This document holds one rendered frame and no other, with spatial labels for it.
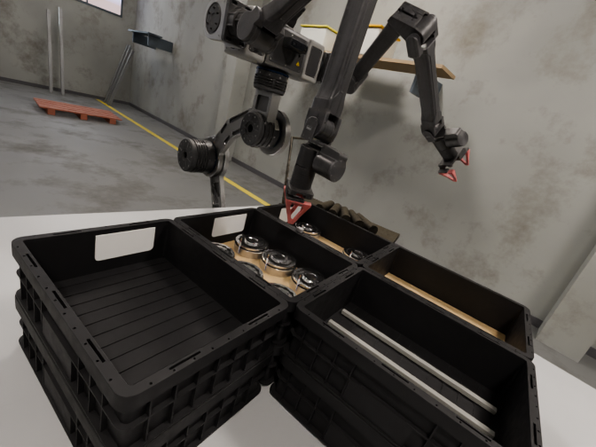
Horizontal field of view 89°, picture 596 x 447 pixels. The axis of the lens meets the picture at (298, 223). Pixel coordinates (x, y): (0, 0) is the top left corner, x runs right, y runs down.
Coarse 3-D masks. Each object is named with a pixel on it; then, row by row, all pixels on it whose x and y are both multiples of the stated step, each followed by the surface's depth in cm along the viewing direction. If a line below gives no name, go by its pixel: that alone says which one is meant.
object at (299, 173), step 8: (296, 168) 76; (304, 168) 76; (296, 176) 76; (304, 176) 76; (312, 176) 77; (288, 184) 77; (296, 184) 77; (304, 184) 77; (288, 192) 75; (296, 192) 75; (304, 192) 75; (312, 192) 77
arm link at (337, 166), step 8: (312, 120) 71; (304, 128) 72; (312, 128) 71; (304, 136) 72; (312, 136) 71; (320, 144) 71; (328, 144) 77; (320, 152) 72; (328, 152) 71; (336, 152) 69; (320, 160) 71; (328, 160) 70; (336, 160) 69; (344, 160) 71; (312, 168) 73; (320, 168) 71; (328, 168) 69; (336, 168) 70; (344, 168) 72; (328, 176) 70; (336, 176) 72
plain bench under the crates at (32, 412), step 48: (0, 240) 85; (0, 288) 70; (0, 336) 59; (0, 384) 51; (576, 384) 97; (0, 432) 45; (48, 432) 47; (240, 432) 55; (288, 432) 57; (576, 432) 78
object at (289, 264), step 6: (264, 252) 87; (270, 252) 88; (282, 252) 90; (264, 258) 83; (270, 258) 84; (288, 258) 87; (294, 258) 88; (270, 264) 82; (276, 264) 82; (282, 264) 83; (288, 264) 84; (294, 264) 85
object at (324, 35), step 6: (306, 30) 362; (312, 30) 356; (318, 30) 349; (324, 30) 344; (330, 30) 347; (306, 36) 363; (312, 36) 356; (318, 36) 350; (324, 36) 345; (330, 36) 350; (318, 42) 350; (324, 42) 347; (330, 42) 353; (330, 48) 357
